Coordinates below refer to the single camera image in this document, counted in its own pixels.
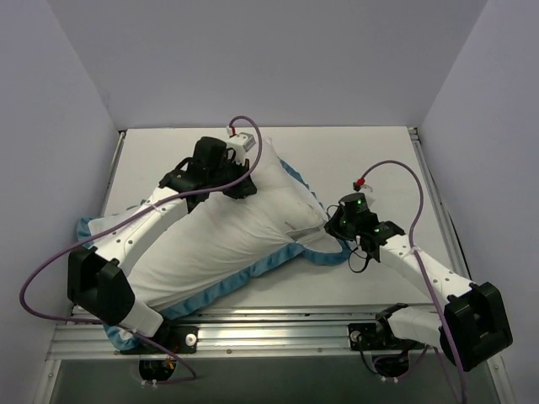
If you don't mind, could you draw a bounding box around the blue white patterned pillowcase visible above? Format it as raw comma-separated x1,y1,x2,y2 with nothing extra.
75,137,357,354

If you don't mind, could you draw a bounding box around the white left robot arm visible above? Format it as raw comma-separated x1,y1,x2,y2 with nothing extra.
67,133,262,353

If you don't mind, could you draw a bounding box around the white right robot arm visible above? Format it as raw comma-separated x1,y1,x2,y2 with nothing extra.
325,193,513,371

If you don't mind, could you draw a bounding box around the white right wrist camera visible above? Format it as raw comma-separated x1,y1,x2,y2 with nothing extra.
352,178,374,196

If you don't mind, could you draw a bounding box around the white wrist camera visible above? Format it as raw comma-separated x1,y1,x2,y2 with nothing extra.
226,132,256,164
352,178,374,196

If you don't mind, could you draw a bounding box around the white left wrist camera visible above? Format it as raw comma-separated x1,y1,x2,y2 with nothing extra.
226,132,256,164

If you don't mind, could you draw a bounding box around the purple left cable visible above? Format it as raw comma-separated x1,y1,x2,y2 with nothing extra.
19,115,264,385

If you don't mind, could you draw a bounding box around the aluminium side rail right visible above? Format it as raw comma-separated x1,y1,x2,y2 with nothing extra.
407,127,472,279

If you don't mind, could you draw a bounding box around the aluminium side rail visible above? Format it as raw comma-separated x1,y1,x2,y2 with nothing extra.
407,127,472,279
96,130,127,218

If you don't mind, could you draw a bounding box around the aluminium side rail left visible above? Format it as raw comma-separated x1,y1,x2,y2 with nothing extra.
96,130,127,218

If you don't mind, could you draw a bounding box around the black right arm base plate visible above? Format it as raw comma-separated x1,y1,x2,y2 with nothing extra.
347,322,424,352

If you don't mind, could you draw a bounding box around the aluminium front rail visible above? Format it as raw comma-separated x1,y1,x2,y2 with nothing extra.
45,309,504,363

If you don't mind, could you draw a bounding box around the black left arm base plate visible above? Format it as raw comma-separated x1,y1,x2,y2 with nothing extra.
119,323,199,355

